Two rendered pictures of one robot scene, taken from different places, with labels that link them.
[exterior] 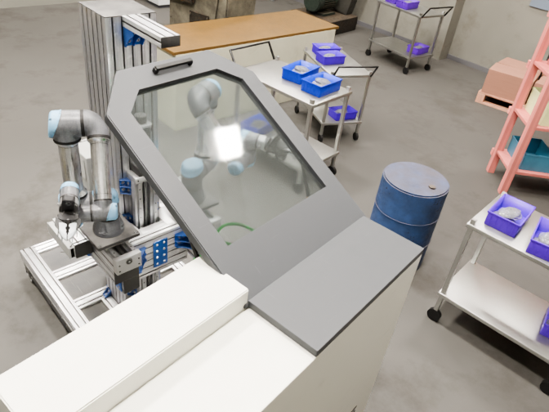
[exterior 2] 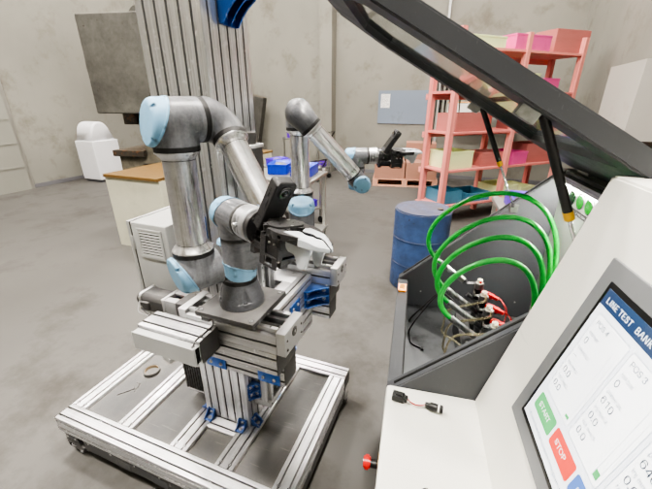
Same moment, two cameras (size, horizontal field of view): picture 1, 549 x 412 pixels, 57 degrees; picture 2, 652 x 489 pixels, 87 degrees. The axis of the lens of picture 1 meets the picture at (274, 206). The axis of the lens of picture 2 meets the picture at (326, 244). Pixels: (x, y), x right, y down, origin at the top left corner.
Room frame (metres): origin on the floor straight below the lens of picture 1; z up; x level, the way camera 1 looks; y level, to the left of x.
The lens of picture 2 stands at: (0.90, 0.92, 1.67)
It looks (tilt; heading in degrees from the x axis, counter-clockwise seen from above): 23 degrees down; 338
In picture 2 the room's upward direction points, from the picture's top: straight up
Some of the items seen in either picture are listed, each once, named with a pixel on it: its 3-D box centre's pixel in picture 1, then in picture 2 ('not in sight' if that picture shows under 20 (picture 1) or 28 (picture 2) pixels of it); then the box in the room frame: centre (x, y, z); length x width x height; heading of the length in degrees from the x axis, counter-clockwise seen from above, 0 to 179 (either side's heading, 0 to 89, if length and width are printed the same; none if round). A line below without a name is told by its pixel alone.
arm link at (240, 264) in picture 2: (76, 214); (244, 254); (1.66, 0.82, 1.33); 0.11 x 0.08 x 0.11; 111
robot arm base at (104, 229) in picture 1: (108, 221); (241, 287); (1.95, 0.81, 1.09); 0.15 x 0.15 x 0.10
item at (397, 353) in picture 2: not in sight; (398, 337); (1.76, 0.29, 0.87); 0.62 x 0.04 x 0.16; 144
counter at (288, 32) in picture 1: (242, 63); (208, 190); (6.23, 0.66, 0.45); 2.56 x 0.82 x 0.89; 137
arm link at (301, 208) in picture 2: not in sight; (301, 212); (2.32, 0.47, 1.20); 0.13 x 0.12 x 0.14; 163
